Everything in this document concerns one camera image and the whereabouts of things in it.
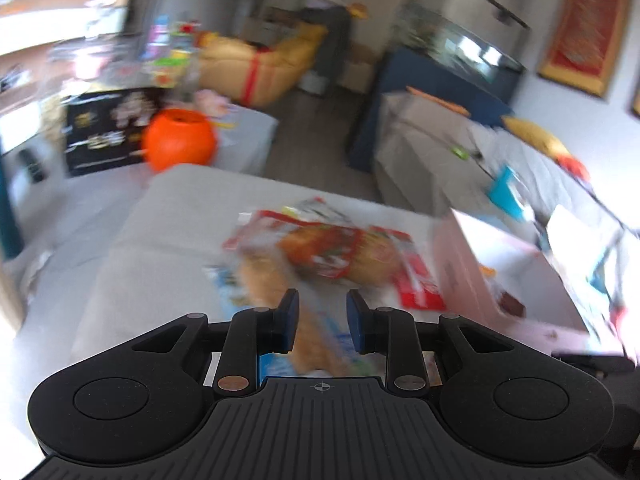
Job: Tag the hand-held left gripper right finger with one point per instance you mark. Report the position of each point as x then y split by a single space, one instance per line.
356 322

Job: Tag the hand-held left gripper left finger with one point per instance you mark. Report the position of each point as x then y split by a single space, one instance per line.
289 320

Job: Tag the long golden bread packet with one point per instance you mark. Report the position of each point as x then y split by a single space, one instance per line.
265 280

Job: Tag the red white-striped snack packet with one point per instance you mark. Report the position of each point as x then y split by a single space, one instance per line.
417 280

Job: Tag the red packet with orange food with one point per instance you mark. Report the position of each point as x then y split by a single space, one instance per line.
325 250

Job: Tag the pink cardboard box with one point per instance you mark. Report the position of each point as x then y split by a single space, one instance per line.
500 280

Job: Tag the yellow silver snack packet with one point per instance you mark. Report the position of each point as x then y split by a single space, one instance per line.
310 210

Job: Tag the grey covered sofa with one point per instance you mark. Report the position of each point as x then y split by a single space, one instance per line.
440 170

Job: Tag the white coffee table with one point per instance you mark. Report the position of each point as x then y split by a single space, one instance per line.
245 135

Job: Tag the small green toy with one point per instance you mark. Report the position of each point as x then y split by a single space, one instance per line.
459 151

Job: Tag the light blue toy case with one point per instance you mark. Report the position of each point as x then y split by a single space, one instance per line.
510 192

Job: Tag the orange pumpkin bucket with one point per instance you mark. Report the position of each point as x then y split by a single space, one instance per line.
181 140

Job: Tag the pink plush toy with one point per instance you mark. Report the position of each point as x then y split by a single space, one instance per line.
212 100

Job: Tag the orange stick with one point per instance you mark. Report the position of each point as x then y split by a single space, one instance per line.
440 102

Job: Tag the blue cabinet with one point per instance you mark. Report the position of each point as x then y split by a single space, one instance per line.
425 80

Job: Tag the yellow sofa with red ribbon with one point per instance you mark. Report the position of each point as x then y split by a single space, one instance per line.
250 70

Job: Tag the brown cardboard box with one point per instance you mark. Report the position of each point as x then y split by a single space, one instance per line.
357 67

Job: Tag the black printed box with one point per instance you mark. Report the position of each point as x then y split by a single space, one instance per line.
100 130

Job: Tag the dark grey hanging coat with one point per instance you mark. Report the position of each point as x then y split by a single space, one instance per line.
332 45

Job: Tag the glass fish tank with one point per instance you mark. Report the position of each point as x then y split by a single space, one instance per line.
460 35

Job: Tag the red gold framed wall picture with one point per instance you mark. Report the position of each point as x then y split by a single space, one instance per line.
585 25

